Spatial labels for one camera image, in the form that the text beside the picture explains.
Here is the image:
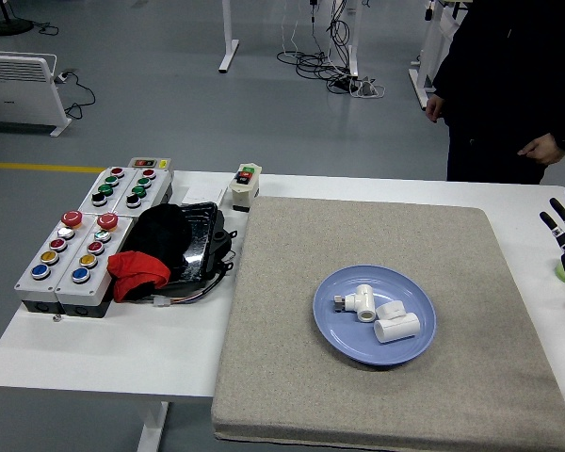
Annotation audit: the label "black cloth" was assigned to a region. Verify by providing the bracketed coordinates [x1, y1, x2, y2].
[121, 202, 193, 280]

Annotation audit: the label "person's left hand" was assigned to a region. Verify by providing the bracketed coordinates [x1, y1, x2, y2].
[517, 133, 564, 167]

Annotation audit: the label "beige green-red push switch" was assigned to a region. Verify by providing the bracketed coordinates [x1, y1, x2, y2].
[228, 163, 264, 214]

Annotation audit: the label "black heater power cable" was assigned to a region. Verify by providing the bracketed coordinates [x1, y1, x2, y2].
[55, 69, 97, 121]

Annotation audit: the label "blue round plate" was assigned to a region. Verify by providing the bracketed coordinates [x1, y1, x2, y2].
[313, 265, 438, 369]

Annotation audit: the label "person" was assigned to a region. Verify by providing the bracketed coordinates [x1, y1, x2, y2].
[425, 0, 565, 186]

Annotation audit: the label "wire harness white connector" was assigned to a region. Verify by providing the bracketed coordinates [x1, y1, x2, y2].
[136, 271, 228, 309]

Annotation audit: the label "black plastic tray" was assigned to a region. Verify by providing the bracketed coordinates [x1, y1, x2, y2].
[162, 201, 226, 284]

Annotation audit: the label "tangled floor cables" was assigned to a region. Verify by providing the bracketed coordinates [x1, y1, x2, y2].
[276, 0, 387, 100]

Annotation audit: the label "white tee pipe metal end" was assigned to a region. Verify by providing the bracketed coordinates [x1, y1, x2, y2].
[332, 283, 378, 324]

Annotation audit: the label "white four-button control box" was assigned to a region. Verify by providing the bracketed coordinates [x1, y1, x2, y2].
[77, 165, 140, 213]
[112, 167, 176, 216]

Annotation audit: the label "white panel heater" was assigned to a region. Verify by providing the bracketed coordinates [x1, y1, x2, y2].
[0, 50, 73, 138]

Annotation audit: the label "large white tee pipe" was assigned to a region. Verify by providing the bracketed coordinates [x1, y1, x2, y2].
[372, 300, 422, 345]

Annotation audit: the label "person's hand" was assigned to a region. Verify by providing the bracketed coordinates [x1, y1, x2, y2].
[425, 92, 449, 124]
[517, 133, 564, 167]

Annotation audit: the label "black device with cables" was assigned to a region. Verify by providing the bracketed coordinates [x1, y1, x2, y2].
[201, 224, 239, 280]

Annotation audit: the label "grey-brown mat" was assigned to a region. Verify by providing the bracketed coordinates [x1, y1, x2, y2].
[210, 196, 565, 452]

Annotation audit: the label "small grey rocker switch box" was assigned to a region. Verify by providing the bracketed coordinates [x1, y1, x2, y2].
[127, 156, 173, 171]

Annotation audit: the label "red cloth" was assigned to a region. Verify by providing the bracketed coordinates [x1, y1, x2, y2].
[106, 250, 172, 304]

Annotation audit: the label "white paper sheet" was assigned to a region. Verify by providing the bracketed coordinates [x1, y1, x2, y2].
[170, 184, 230, 209]

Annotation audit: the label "white desk leg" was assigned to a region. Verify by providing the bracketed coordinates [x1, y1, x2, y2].
[218, 0, 241, 73]
[345, 0, 361, 79]

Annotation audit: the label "white desk with panel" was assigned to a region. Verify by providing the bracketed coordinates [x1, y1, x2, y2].
[408, 0, 467, 110]

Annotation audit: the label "person's right hand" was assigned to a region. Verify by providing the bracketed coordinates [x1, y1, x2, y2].
[425, 92, 449, 124]

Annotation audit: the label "black round stand base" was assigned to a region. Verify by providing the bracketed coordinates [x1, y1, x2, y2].
[0, 0, 60, 38]

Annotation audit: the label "white table leg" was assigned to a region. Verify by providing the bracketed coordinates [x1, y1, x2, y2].
[136, 401, 170, 452]

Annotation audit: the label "white five-button emergency-stop box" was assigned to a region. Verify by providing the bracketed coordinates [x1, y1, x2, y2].
[13, 210, 101, 315]
[55, 212, 136, 319]

